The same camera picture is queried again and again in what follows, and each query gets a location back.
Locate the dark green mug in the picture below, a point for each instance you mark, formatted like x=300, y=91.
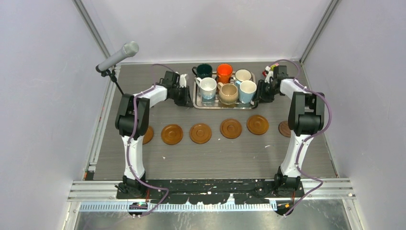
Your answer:
x=203, y=71

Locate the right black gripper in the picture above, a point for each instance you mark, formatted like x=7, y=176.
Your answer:
x=261, y=93

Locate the grey microphone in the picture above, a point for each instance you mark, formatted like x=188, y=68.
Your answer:
x=128, y=50

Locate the white blue mug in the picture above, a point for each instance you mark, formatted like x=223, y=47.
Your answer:
x=207, y=87

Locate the orange brown coaster front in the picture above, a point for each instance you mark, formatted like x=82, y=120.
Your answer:
x=257, y=125

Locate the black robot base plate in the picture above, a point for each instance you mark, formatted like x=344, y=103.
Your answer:
x=206, y=191

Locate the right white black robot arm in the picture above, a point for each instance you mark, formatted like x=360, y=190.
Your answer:
x=305, y=119

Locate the orange brown coaster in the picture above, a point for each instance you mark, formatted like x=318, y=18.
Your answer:
x=148, y=135
x=257, y=125

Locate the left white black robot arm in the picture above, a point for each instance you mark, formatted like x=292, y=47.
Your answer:
x=132, y=122

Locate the cream white mug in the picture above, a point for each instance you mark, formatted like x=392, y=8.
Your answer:
x=242, y=75

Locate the dark wooden coaster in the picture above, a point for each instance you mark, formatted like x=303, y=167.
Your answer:
x=284, y=130

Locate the metal tray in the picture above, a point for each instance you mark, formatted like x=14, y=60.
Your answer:
x=201, y=103

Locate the light blue mug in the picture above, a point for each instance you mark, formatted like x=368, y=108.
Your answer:
x=246, y=90

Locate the orange mug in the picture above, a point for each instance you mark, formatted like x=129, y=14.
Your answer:
x=224, y=72

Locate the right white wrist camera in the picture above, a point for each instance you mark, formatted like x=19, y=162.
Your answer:
x=268, y=79

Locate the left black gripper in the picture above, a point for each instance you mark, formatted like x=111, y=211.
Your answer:
x=186, y=100

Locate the colourful block puzzle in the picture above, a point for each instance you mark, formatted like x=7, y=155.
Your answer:
x=269, y=70

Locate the beige mug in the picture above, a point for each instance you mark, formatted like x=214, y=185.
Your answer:
x=227, y=93

